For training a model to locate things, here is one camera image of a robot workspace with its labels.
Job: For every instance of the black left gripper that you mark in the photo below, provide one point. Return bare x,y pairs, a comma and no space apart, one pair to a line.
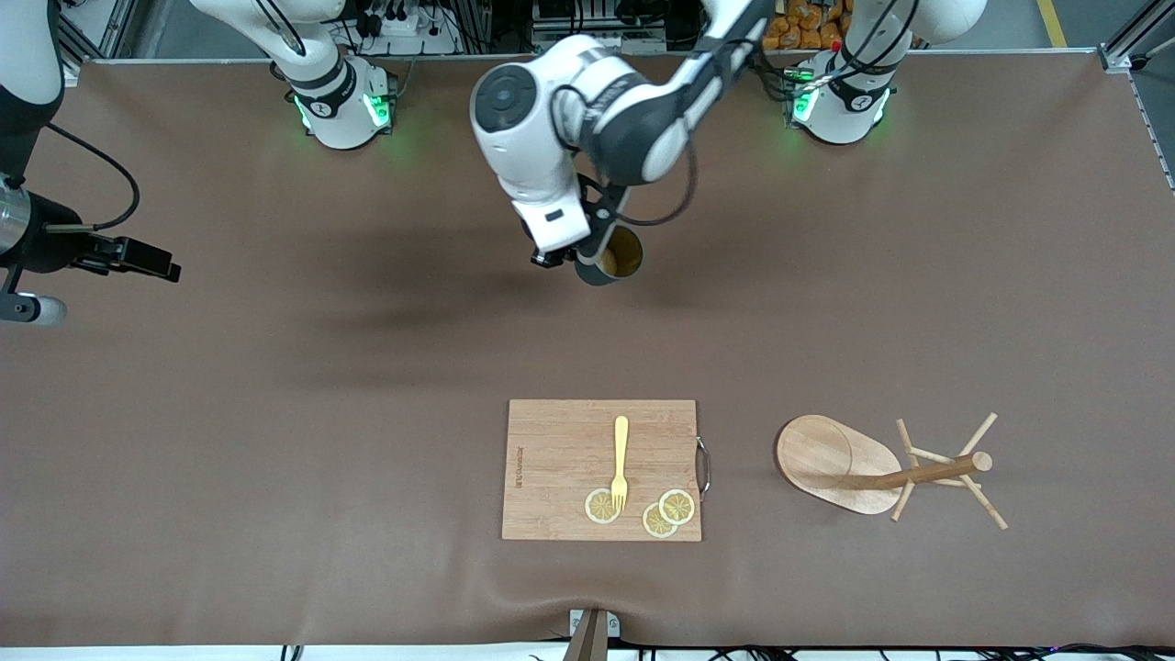
552,257

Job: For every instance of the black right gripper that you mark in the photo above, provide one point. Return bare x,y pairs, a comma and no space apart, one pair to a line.
52,244

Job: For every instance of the dark teal cup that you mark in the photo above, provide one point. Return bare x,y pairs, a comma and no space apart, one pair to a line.
626,252

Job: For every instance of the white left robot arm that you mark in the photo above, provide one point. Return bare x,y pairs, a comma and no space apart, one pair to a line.
523,138

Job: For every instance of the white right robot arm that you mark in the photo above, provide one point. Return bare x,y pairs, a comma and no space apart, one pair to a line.
344,101

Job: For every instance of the wooden cup rack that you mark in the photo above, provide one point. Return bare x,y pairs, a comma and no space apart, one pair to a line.
826,459

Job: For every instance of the yellow plastic fork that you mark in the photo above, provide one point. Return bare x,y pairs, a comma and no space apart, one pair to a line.
621,441

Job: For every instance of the wooden cutting board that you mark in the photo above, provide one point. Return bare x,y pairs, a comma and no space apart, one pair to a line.
551,477

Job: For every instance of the lemon slice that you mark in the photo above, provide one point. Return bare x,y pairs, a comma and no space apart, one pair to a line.
679,505
598,509
656,523

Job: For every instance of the white power strip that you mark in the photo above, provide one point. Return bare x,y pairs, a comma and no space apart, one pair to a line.
404,23

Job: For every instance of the orange snack bag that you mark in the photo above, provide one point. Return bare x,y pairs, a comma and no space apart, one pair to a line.
794,18

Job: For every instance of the brown table cover mat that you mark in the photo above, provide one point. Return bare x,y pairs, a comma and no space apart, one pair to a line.
367,551

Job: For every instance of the aluminium frame profile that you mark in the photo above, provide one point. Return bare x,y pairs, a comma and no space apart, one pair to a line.
1124,50
83,50

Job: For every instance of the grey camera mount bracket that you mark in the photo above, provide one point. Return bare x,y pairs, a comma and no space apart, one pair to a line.
592,638

